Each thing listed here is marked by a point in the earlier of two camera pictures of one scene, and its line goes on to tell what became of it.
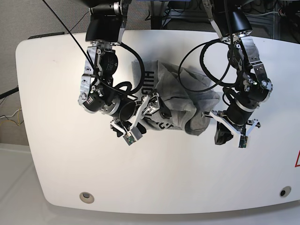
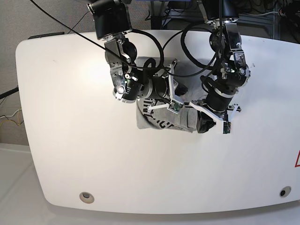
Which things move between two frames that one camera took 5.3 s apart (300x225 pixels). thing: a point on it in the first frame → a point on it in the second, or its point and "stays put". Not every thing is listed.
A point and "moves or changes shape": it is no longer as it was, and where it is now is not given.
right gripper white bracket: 225,129 → 205,118
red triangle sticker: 297,164 stays put
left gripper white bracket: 164,112 → 176,101
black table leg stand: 156,10 stays put
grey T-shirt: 187,94 moves or changes shape
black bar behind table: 46,35 stays put
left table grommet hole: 86,197 stays put
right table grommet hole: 285,191 stays put
